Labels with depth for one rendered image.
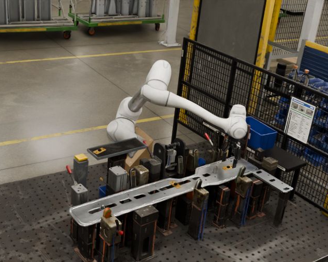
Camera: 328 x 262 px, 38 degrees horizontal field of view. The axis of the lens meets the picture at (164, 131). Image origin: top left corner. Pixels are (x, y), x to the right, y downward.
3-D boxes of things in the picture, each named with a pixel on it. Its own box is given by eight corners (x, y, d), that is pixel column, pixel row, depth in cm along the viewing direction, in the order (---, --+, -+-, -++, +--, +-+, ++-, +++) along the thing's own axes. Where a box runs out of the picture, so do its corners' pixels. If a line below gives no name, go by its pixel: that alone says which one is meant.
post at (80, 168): (76, 223, 305) (78, 163, 286) (71, 217, 310) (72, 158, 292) (87, 220, 309) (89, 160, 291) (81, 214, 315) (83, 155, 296)
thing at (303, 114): (306, 145, 340) (317, 105, 327) (282, 133, 356) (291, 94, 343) (308, 145, 341) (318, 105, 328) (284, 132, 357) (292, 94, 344)
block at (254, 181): (249, 221, 327) (256, 186, 315) (237, 212, 335) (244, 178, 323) (258, 217, 332) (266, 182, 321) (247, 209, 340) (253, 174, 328)
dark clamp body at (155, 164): (148, 217, 319) (153, 167, 303) (137, 207, 328) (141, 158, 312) (161, 212, 326) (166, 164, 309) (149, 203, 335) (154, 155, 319)
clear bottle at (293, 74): (290, 93, 352) (296, 67, 343) (284, 90, 356) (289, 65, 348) (295, 92, 355) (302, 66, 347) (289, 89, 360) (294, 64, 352)
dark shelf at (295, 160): (287, 173, 331) (287, 169, 330) (201, 123, 394) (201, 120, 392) (306, 166, 344) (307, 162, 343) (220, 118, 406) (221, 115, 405)
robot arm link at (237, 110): (227, 122, 321) (227, 131, 309) (230, 101, 315) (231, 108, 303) (242, 125, 321) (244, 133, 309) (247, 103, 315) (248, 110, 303)
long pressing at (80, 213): (84, 231, 253) (84, 228, 253) (64, 209, 269) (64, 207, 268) (261, 170, 334) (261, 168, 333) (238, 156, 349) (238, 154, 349)
